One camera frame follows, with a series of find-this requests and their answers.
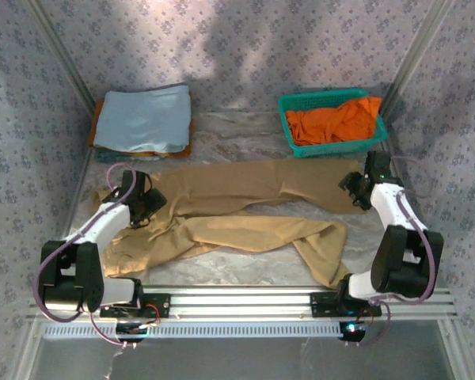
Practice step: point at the tan trousers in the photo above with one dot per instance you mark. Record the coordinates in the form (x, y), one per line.
(229, 186)

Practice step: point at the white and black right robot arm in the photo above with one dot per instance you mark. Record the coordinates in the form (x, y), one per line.
(388, 198)

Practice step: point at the crumpled orange trousers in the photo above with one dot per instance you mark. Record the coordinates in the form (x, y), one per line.
(332, 122)

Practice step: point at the light blue folded trousers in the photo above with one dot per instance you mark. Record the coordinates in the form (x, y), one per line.
(142, 118)

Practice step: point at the green plastic basket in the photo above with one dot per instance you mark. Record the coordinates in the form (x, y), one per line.
(328, 149)

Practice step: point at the aluminium frame post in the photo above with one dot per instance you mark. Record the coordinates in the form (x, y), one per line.
(61, 59)
(415, 51)

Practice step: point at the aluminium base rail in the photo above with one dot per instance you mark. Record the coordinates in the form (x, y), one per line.
(241, 302)

